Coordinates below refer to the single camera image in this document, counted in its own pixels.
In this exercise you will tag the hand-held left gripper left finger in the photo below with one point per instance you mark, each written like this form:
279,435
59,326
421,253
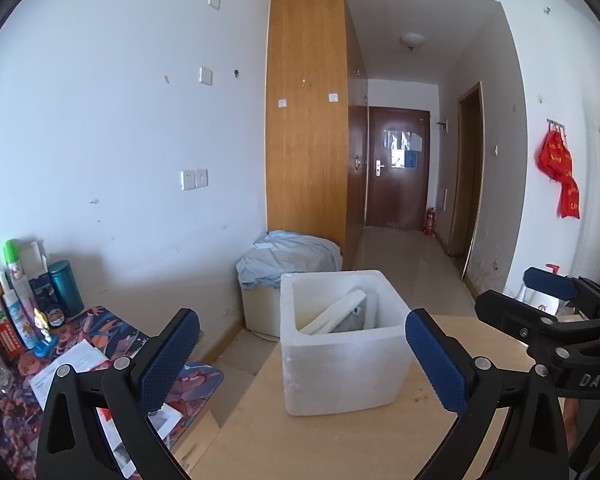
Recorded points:
172,360

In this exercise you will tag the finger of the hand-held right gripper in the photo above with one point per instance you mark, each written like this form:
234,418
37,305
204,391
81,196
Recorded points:
520,317
550,281

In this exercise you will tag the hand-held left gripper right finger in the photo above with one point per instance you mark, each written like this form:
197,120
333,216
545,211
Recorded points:
437,365

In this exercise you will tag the grey sock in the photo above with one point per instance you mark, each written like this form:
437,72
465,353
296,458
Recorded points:
352,322

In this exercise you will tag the white foam box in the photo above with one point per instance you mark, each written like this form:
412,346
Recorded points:
340,370

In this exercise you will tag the person's right hand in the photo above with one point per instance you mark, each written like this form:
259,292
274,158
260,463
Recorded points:
571,425

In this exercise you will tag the white pump lotion bottle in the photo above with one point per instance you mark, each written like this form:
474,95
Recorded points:
540,301

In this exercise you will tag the narrow red hanging bag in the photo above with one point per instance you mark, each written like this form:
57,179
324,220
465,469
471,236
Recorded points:
570,200

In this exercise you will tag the white paper leaflet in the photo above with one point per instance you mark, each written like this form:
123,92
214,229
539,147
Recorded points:
75,365

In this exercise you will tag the white bin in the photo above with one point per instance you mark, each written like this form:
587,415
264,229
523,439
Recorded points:
260,310

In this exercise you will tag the red hanging decorations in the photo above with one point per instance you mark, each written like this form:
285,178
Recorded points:
555,157

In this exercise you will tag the wooden side door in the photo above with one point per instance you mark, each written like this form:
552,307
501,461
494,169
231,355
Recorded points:
467,185

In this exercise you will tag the red fire extinguisher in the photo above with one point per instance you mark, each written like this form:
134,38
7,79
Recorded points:
430,222

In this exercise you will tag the small cartoon figurine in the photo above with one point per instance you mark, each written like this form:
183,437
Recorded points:
44,332

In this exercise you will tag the dark blue carton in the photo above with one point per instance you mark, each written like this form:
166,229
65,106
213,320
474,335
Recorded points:
47,300

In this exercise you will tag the green cap spray bottle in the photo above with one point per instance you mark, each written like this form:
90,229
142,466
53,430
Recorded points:
20,310

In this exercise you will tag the dark brown entrance door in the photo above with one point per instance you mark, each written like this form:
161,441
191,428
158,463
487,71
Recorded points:
400,200

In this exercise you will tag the red and green carton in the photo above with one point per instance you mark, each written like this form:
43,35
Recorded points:
2,330

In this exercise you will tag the white carton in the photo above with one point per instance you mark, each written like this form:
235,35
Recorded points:
32,257

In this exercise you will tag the blue door notice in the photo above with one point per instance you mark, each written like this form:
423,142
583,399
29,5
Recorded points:
410,158

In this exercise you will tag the light wooden wardrobe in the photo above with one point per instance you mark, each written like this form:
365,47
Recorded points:
305,135

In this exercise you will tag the round ceiling lamp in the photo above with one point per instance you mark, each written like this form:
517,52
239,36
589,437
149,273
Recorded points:
412,40

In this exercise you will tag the metal wall hook rack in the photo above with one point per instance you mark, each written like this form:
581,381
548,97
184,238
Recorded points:
556,123

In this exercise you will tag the double white wall switch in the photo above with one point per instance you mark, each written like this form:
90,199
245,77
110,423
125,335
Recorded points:
194,179

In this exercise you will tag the small wall bracket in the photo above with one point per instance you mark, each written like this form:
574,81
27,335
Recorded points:
441,124

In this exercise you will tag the white wall socket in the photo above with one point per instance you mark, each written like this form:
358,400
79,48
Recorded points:
205,75

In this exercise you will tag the small white wall box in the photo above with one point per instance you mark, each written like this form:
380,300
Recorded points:
213,1

